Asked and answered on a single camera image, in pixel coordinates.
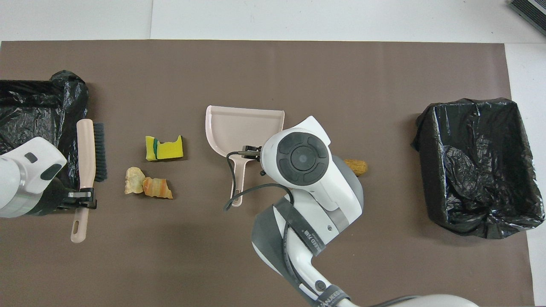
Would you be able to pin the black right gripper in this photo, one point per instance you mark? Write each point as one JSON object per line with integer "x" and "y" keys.
{"x": 257, "y": 154}

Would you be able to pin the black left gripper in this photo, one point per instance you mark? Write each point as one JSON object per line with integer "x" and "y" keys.
{"x": 55, "y": 198}

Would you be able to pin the pink plastic dustpan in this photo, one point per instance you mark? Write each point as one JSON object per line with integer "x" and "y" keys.
{"x": 239, "y": 128}

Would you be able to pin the pink brush black bristles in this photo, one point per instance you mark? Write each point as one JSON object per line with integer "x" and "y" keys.
{"x": 86, "y": 153}

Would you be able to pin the beige ridged bread piece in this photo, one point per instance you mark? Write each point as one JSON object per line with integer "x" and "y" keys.
{"x": 134, "y": 180}

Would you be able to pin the orange striped bread piece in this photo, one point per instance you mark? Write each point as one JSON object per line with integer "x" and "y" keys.
{"x": 158, "y": 187}

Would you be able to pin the yellow green sponge piece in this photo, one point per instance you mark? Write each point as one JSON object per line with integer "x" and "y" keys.
{"x": 150, "y": 148}

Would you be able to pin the large yellow sponge piece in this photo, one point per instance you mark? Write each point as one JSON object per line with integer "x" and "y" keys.
{"x": 170, "y": 149}

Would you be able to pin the brown bread nugget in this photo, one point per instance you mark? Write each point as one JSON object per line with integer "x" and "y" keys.
{"x": 359, "y": 167}

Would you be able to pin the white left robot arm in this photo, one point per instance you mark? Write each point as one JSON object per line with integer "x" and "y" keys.
{"x": 21, "y": 179}

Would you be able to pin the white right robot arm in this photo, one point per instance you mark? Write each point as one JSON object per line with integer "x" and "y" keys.
{"x": 303, "y": 157}

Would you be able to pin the bin with black bag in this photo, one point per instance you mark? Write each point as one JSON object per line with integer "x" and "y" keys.
{"x": 34, "y": 111}
{"x": 469, "y": 170}

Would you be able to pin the brown paper table mat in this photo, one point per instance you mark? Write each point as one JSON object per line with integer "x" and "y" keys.
{"x": 341, "y": 76}

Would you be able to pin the dark ribbed device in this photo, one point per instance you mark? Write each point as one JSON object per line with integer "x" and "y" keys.
{"x": 531, "y": 12}

